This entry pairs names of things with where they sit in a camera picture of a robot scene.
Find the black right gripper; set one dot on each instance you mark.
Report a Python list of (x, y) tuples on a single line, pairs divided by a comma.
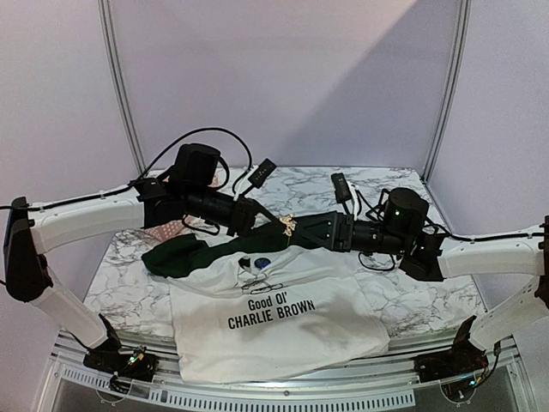
[(343, 231)]

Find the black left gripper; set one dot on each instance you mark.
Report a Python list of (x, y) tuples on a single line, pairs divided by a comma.
[(245, 226)]

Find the white and green t-shirt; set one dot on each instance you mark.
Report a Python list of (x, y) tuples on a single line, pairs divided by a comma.
[(233, 322)]

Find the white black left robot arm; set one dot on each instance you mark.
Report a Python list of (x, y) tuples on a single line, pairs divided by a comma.
[(35, 230)]

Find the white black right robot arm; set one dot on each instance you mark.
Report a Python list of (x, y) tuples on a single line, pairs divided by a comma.
[(441, 256)]

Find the round blue picture badge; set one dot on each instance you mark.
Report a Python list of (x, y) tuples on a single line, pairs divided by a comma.
[(261, 262)]

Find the pink plastic perforated basket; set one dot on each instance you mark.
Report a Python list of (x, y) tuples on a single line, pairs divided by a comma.
[(189, 223)]

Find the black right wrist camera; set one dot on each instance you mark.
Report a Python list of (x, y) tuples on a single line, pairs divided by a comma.
[(404, 212)]

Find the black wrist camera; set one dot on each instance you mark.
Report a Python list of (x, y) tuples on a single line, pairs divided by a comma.
[(195, 165), (404, 212)]

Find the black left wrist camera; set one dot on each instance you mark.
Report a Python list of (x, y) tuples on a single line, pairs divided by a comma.
[(195, 165)]

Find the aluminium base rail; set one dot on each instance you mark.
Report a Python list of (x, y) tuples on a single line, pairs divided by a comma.
[(386, 383)]

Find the aluminium right corner post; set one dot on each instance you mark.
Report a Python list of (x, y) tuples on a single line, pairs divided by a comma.
[(450, 86)]

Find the aluminium corner post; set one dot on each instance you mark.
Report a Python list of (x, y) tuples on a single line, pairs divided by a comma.
[(119, 84), (450, 86)]

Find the aluminium left corner post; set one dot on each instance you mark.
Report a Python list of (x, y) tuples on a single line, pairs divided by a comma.
[(119, 84)]

